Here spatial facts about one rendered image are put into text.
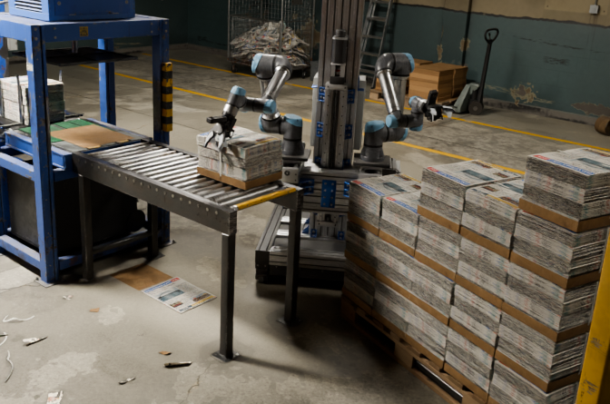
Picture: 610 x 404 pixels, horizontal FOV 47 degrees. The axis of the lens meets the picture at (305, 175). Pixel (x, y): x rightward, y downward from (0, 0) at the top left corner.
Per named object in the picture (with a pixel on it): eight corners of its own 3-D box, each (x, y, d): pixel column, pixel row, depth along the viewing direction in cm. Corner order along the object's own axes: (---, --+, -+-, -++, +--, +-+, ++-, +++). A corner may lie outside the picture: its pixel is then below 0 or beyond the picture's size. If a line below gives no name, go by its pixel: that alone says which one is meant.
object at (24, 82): (66, 119, 491) (64, 82, 483) (26, 125, 469) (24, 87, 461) (37, 110, 514) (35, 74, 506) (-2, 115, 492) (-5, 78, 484)
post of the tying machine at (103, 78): (120, 219, 532) (113, 10, 485) (110, 222, 526) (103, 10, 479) (113, 216, 537) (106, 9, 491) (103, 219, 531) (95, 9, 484)
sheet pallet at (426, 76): (469, 105, 1021) (474, 66, 1003) (440, 113, 960) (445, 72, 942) (399, 93, 1093) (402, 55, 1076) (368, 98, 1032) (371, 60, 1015)
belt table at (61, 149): (152, 151, 463) (152, 136, 460) (64, 170, 415) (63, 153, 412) (91, 130, 505) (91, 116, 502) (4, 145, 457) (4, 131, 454)
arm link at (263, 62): (281, 139, 431) (273, 61, 397) (258, 136, 435) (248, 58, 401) (287, 128, 440) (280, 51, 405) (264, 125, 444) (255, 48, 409)
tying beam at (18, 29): (169, 34, 452) (169, 18, 449) (33, 44, 382) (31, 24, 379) (106, 24, 493) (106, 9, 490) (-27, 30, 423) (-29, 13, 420)
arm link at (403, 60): (378, 139, 435) (385, 51, 419) (399, 138, 440) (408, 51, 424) (386, 144, 424) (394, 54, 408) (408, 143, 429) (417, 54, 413)
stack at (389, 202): (390, 301, 429) (404, 172, 403) (541, 407, 334) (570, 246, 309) (338, 315, 409) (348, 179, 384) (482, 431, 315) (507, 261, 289)
